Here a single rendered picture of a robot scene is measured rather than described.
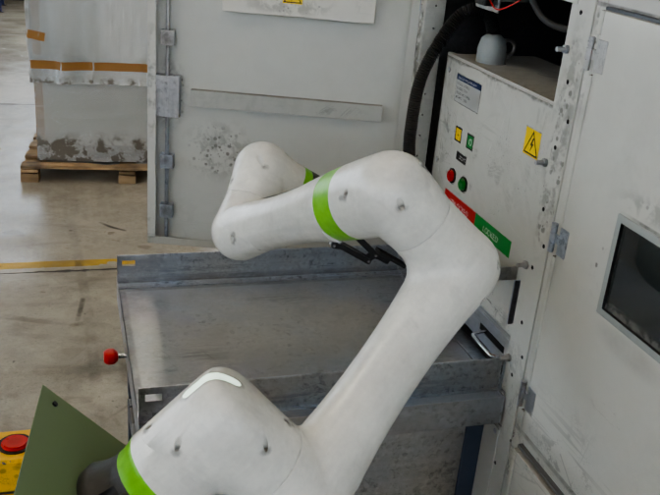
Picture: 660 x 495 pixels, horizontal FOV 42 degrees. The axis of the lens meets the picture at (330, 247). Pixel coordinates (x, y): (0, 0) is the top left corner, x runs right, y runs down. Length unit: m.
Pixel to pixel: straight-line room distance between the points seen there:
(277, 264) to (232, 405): 0.98
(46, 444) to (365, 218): 0.53
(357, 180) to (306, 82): 0.89
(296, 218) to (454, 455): 0.63
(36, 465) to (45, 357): 2.25
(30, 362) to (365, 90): 1.83
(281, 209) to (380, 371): 0.34
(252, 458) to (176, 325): 0.75
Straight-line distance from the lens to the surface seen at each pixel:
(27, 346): 3.49
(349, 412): 1.19
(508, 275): 1.68
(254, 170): 1.58
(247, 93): 2.08
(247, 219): 1.48
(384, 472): 1.69
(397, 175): 1.19
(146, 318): 1.84
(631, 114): 1.29
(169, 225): 2.22
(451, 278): 1.25
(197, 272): 2.00
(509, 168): 1.71
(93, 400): 3.13
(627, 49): 1.30
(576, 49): 1.45
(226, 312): 1.86
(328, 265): 2.07
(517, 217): 1.68
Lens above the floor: 1.70
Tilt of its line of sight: 23 degrees down
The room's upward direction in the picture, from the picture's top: 5 degrees clockwise
